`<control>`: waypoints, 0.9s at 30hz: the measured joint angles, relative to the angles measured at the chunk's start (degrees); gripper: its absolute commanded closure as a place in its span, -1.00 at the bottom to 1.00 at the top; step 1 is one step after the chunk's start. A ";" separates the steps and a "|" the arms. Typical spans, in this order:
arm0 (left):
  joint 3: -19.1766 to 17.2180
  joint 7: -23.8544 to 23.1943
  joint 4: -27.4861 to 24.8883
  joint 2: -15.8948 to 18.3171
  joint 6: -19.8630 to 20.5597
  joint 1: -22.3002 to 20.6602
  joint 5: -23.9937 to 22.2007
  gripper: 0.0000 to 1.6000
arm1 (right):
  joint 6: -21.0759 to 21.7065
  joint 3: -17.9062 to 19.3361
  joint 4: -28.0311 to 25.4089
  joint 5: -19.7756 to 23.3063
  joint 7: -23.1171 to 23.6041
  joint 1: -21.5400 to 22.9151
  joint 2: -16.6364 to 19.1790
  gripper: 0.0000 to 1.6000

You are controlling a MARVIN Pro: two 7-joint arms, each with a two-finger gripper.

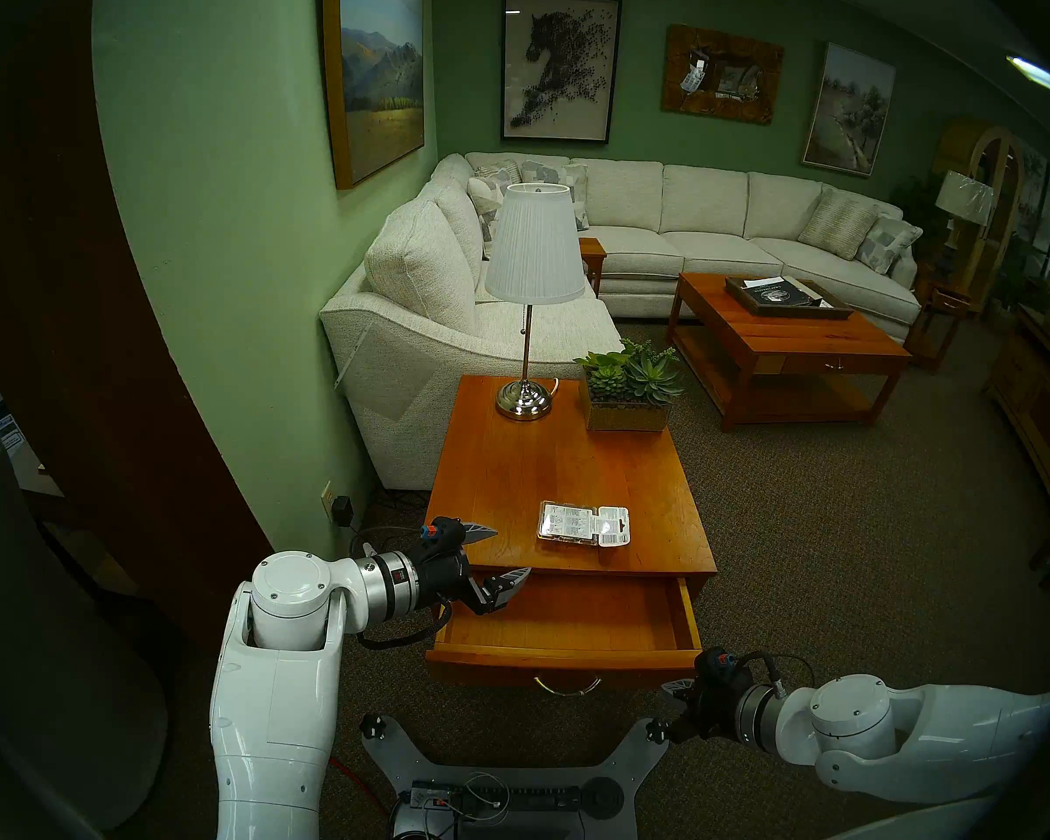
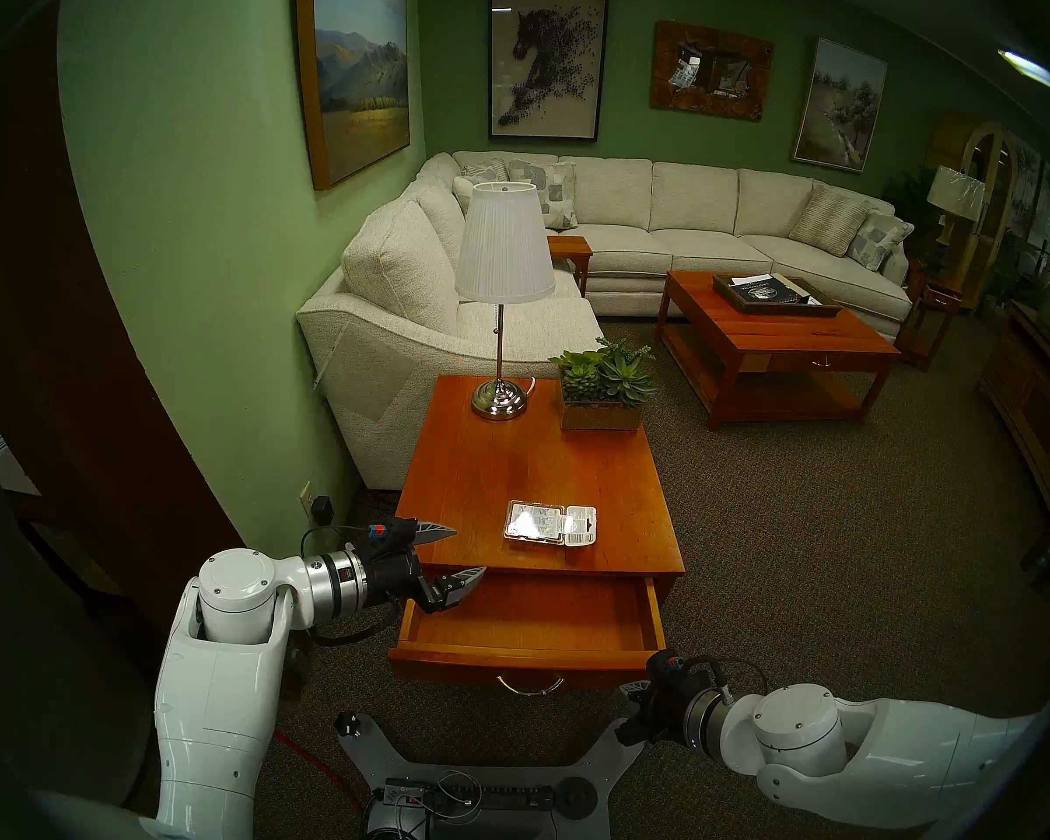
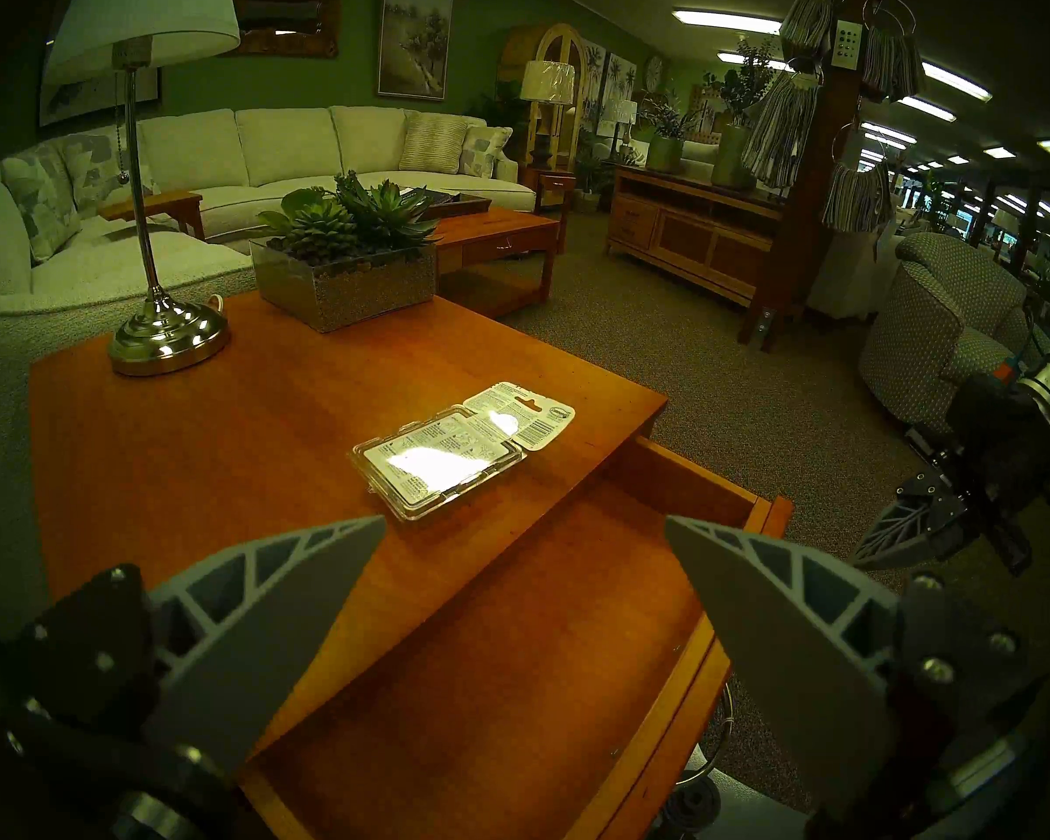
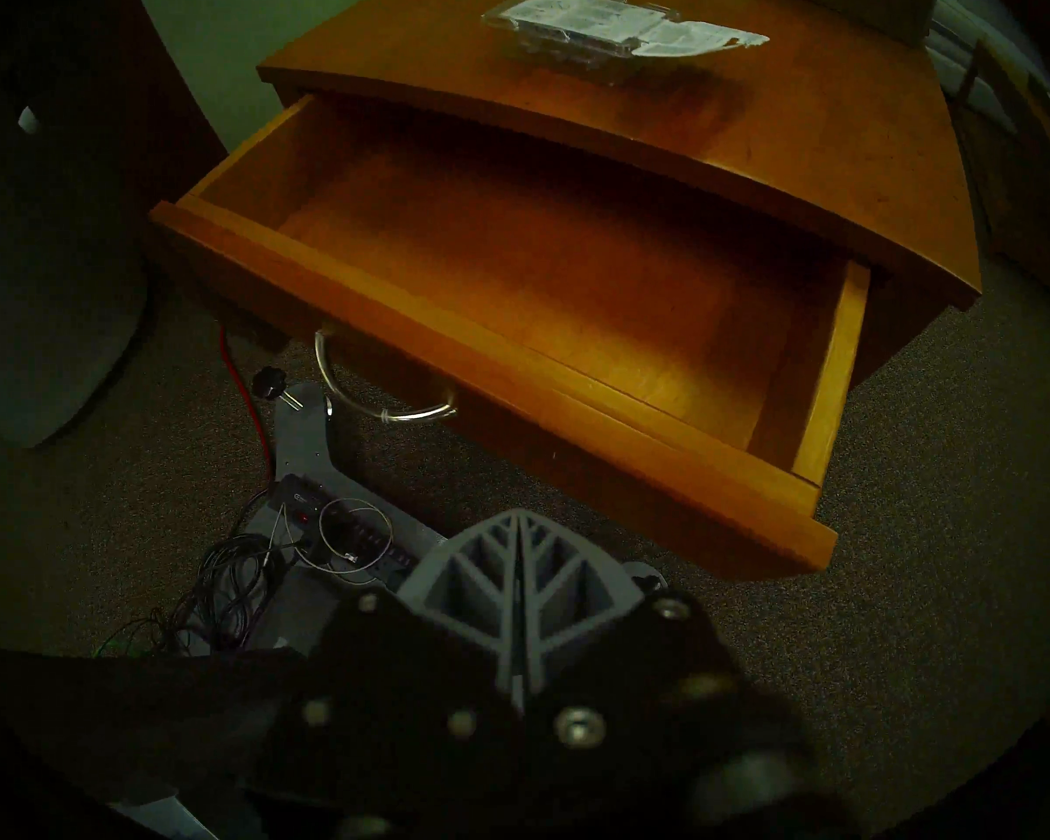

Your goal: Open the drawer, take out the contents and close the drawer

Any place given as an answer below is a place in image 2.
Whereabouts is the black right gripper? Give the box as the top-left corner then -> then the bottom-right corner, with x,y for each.
614,648 -> 697,748

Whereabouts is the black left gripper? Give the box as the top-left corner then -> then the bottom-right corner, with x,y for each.
363,514 -> 487,612

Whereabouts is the clear plastic blister package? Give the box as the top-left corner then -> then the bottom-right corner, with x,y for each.
503,499 -> 598,548

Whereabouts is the wooden drawer with metal handle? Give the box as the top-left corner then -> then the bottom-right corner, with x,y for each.
389,571 -> 679,697

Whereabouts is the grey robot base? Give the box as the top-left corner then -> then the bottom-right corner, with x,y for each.
334,711 -> 647,840

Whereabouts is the orange wooden end table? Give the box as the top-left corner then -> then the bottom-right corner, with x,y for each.
395,374 -> 686,599

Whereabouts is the black power strip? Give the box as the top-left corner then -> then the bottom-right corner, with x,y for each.
385,779 -> 557,813

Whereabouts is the succulent plant in wooden box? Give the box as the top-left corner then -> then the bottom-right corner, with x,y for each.
549,339 -> 657,432

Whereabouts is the table lamp white pleated shade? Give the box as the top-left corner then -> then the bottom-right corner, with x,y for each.
453,182 -> 557,422

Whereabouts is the small wooden side table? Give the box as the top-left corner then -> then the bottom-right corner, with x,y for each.
547,235 -> 594,298

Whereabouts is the orange wooden coffee table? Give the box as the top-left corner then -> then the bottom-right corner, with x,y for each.
654,271 -> 902,432

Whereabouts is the grey patch patterned pillow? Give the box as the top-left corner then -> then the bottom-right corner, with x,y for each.
509,159 -> 578,232
847,210 -> 915,273

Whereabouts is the dark brown wooden door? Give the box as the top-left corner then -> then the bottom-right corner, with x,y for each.
0,0 -> 246,629

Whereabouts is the cream sectional sofa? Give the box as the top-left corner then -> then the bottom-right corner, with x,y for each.
297,151 -> 915,491

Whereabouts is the black book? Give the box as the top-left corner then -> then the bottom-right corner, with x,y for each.
731,276 -> 810,305

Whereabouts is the grey upholstered chair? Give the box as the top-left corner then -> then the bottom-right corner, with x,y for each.
0,436 -> 154,813

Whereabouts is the dark wooden tray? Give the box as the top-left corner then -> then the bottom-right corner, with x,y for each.
711,274 -> 843,317

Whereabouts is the mountain landscape painting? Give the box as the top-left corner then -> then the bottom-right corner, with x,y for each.
296,0 -> 412,192

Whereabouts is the dark wooden side table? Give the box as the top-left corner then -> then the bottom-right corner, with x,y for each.
894,269 -> 965,374

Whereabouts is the brown wooden sideboard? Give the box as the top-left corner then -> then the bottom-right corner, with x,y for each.
978,303 -> 1050,520

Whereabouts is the black framed horse artwork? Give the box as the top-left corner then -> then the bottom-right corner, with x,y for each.
488,0 -> 610,142

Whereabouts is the beige striped pillow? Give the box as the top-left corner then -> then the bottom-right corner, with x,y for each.
789,182 -> 873,257

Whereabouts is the rustic wooden framed mirror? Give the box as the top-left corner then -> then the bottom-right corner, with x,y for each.
650,20 -> 775,122

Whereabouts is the dark green floor plant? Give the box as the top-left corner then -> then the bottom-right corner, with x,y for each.
884,169 -> 942,235

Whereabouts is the lamp with wrapped white shade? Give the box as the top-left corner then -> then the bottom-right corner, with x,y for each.
927,165 -> 987,253

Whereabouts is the tree landscape painting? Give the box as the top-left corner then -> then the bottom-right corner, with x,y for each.
791,37 -> 889,174

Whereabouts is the arched light wooden cabinet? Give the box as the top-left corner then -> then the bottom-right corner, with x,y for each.
926,114 -> 1020,310

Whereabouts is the ceiling light panel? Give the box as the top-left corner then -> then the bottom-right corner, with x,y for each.
997,49 -> 1050,94

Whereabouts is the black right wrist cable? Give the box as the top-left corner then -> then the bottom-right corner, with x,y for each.
689,654 -> 771,704

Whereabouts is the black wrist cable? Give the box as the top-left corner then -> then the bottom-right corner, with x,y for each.
689,654 -> 771,704
311,602 -> 403,648

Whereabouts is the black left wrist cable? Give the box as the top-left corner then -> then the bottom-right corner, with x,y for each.
311,602 -> 403,648

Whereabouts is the red cable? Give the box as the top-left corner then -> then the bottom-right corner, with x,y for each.
267,729 -> 364,809

